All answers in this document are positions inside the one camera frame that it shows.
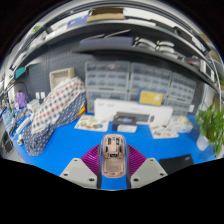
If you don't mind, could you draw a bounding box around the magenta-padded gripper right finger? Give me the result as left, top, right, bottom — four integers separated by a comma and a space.
124, 143, 169, 190

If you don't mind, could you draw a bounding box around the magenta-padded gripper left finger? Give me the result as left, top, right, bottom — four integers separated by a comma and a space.
59, 143, 103, 190

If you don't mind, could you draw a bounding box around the transparent pink computer mouse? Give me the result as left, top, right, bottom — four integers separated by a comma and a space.
100, 133, 127, 179

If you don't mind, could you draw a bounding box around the black mouse pad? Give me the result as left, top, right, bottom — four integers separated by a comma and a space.
159, 153, 195, 175

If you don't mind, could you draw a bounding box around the white and blue tissue box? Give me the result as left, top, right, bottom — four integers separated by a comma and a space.
171, 114, 194, 134

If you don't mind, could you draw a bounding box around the small black box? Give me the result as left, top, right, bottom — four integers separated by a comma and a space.
111, 114, 138, 134

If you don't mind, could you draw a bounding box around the long white keyboard box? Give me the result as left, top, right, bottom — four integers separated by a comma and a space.
93, 98, 174, 126

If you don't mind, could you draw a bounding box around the red blue checkered cloth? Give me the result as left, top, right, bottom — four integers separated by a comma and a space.
31, 76, 87, 134

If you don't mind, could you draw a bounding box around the yellow flat box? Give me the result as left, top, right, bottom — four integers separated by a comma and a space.
138, 89, 164, 107

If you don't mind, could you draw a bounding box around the green plant in white pot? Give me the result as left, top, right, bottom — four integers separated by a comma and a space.
195, 103, 224, 158

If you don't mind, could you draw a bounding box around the beige plastic basket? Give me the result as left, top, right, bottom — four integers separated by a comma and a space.
48, 67, 76, 92

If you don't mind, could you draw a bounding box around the grey pegboard panel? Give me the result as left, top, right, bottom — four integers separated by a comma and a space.
24, 49, 88, 101

